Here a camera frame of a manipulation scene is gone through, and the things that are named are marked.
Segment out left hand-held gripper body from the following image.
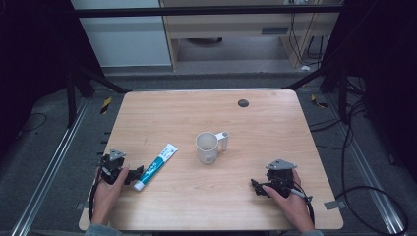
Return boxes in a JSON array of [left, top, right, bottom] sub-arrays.
[[98, 148, 132, 185]]

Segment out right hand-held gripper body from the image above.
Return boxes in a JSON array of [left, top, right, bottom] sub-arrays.
[[265, 158, 298, 199]]

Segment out white and teal toothpaste tube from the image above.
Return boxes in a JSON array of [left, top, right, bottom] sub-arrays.
[[133, 143, 179, 192]]

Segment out person's left hand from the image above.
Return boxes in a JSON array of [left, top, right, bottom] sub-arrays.
[[90, 166, 131, 226]]

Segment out person's right hand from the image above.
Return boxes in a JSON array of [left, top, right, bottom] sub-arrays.
[[261, 169, 317, 234]]

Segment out yellow and black tape strip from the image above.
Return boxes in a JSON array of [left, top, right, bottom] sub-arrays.
[[99, 96, 113, 115], [310, 93, 328, 109]]

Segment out black metal stand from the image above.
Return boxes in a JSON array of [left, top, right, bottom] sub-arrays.
[[64, 62, 132, 130], [281, 63, 350, 125]]

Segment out white cabinet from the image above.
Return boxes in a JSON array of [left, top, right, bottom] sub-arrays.
[[70, 0, 173, 69]]

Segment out light wooden desk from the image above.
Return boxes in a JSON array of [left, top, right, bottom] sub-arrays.
[[159, 0, 343, 72]]

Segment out right gripper cable with grey plug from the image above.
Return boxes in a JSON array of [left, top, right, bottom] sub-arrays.
[[288, 187, 317, 227]]

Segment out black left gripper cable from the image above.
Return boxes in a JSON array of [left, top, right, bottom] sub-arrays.
[[87, 166, 103, 224]]

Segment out grey metal table bracket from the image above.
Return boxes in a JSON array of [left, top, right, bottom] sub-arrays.
[[323, 199, 348, 211]]

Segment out white cup with handle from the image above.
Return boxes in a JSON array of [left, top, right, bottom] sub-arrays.
[[195, 131, 230, 165]]

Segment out aluminium floor rail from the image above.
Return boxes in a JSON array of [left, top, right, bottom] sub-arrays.
[[324, 94, 407, 236], [9, 97, 90, 236]]

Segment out black looped floor cable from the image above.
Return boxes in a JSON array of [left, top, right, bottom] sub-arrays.
[[308, 97, 410, 236]]

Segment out thin black floor cable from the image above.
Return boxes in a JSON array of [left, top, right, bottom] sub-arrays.
[[20, 112, 48, 134]]

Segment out black cables under desk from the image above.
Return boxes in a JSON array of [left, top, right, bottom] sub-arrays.
[[288, 12, 326, 68]]

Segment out black horizontal frame bar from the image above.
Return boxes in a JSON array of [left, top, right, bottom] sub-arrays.
[[73, 5, 344, 19]]

